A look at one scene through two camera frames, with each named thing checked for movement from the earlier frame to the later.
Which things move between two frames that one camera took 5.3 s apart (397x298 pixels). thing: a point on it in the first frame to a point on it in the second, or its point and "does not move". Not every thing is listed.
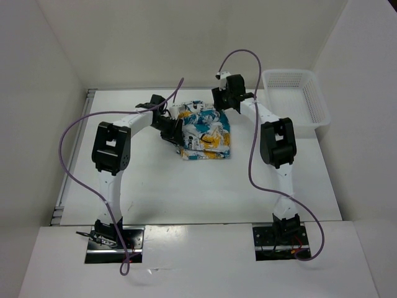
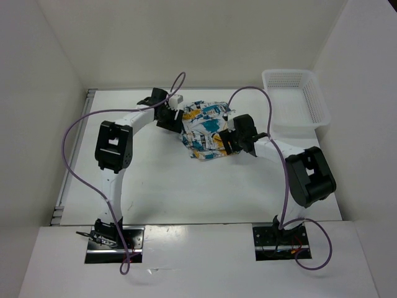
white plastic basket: x=296 y=94 does not move
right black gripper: x=218 y=103 to x=226 y=136
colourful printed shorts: x=206 y=132 does not move
